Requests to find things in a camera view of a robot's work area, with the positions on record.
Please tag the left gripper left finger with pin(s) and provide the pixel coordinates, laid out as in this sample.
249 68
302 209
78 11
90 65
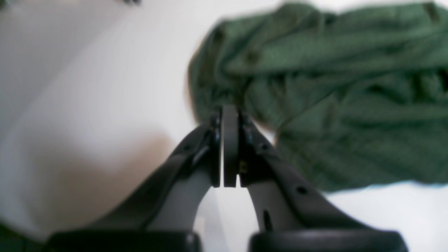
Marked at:
159 215

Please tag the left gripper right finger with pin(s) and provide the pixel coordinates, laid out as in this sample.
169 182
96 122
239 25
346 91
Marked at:
292 215

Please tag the dark green t-shirt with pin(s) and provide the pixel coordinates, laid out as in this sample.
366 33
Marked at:
356 98

